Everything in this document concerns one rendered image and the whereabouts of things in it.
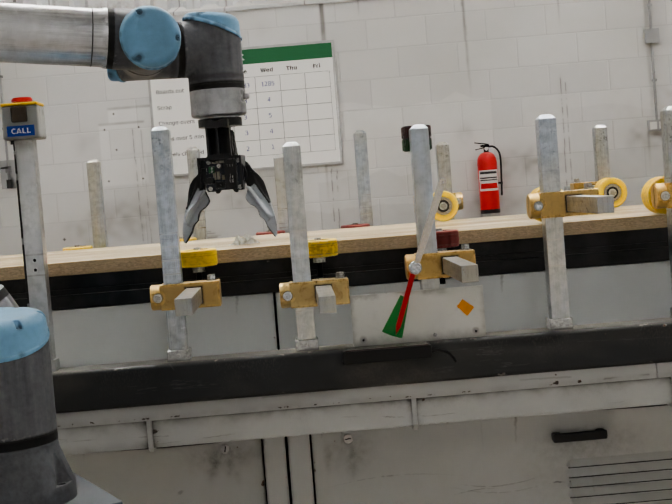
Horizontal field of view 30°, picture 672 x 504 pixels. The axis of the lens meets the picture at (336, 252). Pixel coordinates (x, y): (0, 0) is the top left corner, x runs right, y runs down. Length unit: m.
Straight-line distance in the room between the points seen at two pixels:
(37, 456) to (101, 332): 0.91
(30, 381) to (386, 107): 7.93
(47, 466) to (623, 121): 8.23
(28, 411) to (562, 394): 1.16
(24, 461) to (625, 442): 1.46
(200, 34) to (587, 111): 7.81
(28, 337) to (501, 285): 1.21
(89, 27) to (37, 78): 8.11
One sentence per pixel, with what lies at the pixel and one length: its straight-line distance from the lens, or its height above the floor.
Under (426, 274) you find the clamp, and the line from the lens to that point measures 2.44.
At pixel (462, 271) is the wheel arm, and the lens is 2.18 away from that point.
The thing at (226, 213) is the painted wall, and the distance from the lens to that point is 9.66.
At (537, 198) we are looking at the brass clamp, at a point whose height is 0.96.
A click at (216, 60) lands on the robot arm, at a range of 2.02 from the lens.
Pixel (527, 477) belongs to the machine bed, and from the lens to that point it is 2.80.
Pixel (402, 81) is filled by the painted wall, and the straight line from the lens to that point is 9.61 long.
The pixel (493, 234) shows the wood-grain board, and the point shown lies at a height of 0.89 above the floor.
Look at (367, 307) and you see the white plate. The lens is 2.44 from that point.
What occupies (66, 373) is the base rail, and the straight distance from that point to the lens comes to 2.47.
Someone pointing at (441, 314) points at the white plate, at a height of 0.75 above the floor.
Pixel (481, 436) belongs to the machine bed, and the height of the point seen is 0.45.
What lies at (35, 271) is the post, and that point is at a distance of 2.48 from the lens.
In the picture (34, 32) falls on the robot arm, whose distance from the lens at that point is 1.86.
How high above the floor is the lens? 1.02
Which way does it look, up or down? 3 degrees down
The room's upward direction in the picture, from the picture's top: 4 degrees counter-clockwise
